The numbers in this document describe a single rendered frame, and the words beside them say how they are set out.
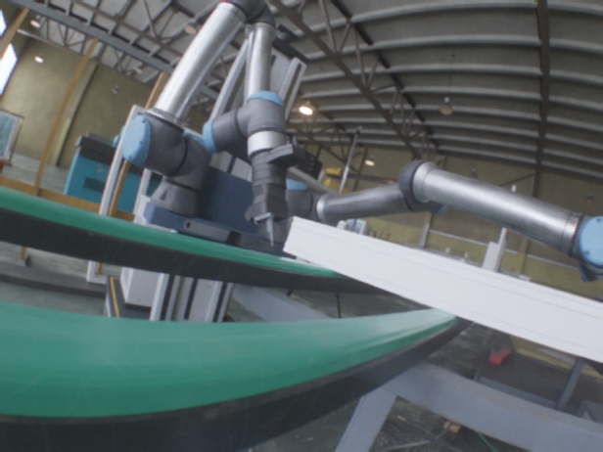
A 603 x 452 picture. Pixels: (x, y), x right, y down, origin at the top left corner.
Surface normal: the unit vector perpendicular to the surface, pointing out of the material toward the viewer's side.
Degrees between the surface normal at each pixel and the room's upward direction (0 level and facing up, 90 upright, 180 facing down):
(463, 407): 90
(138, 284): 90
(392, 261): 90
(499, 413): 90
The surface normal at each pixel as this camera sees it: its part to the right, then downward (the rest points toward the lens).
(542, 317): -0.62, -0.22
